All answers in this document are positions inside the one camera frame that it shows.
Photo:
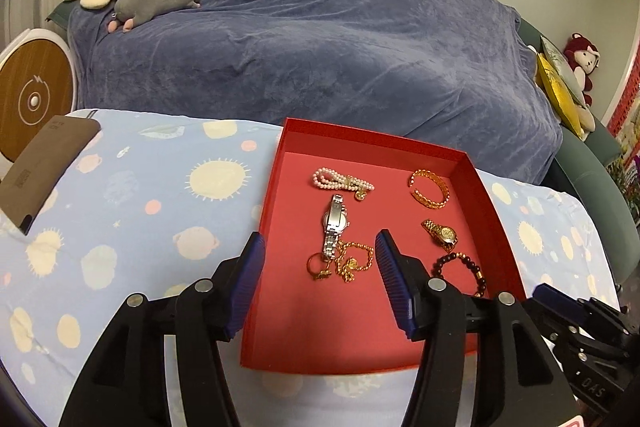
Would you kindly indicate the red cardboard box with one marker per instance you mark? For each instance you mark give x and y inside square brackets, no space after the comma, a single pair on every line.
[300,307]

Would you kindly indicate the brown notebook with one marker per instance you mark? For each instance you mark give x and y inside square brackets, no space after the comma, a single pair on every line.
[40,167]

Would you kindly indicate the light blue patterned tablecloth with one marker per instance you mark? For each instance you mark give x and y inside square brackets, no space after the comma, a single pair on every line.
[150,187]

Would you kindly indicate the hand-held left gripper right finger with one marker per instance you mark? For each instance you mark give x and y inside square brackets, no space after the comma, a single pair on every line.
[397,287]

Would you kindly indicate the gold wristwatch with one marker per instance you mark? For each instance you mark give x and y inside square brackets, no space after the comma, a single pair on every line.
[445,234]

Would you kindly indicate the blue sofa blanket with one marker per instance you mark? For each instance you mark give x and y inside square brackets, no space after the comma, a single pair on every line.
[325,32]

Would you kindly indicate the yellow cushion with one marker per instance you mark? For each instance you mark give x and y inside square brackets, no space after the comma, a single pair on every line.
[555,92]

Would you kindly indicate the red grid rack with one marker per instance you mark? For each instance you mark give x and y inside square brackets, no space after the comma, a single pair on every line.
[627,107]

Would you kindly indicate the gold bangle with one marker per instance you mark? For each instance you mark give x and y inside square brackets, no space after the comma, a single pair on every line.
[425,199]

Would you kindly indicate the red monkey plush toy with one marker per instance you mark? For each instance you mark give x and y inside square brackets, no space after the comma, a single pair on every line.
[580,52]

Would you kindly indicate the white machine with wooden disc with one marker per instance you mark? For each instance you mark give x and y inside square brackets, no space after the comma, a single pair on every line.
[30,82]

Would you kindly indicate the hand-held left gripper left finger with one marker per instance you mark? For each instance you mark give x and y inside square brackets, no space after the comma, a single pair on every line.
[245,287]

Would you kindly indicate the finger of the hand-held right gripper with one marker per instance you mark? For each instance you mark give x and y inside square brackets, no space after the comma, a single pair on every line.
[555,299]
[612,319]

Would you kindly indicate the silver cushion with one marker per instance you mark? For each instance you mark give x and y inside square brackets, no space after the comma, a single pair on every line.
[560,62]

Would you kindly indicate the green sofa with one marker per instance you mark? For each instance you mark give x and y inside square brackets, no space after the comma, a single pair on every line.
[590,167]

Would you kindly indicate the silver wristwatch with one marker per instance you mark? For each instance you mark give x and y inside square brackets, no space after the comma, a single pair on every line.
[336,217]

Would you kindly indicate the green plant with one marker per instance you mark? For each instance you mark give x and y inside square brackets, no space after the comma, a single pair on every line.
[625,182]

